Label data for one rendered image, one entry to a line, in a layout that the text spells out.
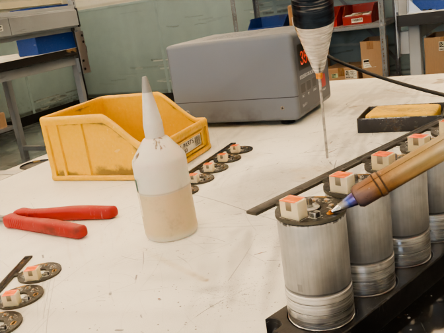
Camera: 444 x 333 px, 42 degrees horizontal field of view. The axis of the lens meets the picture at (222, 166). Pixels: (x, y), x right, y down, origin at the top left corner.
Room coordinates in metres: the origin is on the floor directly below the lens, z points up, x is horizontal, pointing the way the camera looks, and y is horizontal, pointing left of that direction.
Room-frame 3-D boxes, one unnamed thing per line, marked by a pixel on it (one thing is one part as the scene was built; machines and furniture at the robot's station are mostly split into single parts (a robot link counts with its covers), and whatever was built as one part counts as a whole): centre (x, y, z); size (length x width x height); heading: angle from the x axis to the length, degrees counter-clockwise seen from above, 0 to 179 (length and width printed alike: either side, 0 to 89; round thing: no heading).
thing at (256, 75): (0.68, -0.05, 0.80); 0.15 x 0.12 x 0.10; 61
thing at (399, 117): (0.53, -0.18, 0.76); 0.07 x 0.05 x 0.02; 63
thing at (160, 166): (0.35, 0.04, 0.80); 0.03 x 0.03 x 0.10
